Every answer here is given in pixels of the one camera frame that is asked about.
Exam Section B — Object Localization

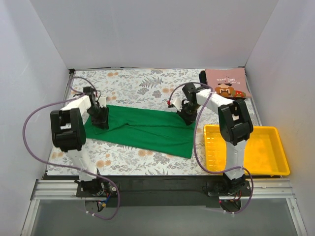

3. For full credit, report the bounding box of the green t shirt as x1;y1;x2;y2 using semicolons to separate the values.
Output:
84;105;195;159

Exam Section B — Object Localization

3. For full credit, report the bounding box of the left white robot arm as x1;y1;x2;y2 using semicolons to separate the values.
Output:
50;87;109;197

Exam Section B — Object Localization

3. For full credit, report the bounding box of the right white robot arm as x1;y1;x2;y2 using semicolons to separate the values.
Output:
168;82;253;196

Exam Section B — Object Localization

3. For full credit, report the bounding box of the black folded t shirt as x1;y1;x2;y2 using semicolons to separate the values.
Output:
199;70;247;101

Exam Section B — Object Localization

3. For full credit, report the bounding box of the pink folded t shirt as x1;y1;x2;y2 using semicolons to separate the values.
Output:
205;68;252;99

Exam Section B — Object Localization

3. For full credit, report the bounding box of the yellow plastic tray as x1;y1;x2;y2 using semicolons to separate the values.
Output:
204;124;290;176

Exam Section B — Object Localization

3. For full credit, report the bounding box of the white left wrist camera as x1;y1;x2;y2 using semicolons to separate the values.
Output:
97;96;107;107

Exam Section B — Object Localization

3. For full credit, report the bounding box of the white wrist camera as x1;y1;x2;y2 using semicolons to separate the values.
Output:
97;96;107;107
167;97;182;111

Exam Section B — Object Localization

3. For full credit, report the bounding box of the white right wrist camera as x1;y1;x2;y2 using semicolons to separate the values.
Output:
167;97;182;111

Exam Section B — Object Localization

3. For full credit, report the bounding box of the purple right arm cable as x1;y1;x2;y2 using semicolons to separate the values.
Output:
167;82;254;215

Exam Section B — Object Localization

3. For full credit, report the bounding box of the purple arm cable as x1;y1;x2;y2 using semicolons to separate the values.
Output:
167;82;254;215
22;76;121;220

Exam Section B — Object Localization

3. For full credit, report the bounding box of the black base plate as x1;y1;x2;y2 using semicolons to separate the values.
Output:
75;176;251;208

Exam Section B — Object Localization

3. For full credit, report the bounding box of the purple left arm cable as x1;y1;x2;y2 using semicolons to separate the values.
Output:
22;76;121;220

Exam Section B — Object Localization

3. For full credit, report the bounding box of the aluminium mounting rail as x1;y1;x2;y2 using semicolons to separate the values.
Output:
31;178;296;201

